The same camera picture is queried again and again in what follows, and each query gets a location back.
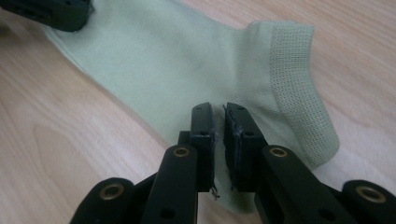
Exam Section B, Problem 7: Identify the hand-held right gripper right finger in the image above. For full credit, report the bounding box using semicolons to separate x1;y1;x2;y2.
222;102;269;193

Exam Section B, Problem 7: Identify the pale green sock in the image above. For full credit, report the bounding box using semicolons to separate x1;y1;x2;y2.
43;0;341;215

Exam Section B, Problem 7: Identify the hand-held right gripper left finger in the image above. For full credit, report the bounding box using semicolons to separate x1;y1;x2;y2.
177;102;218;194

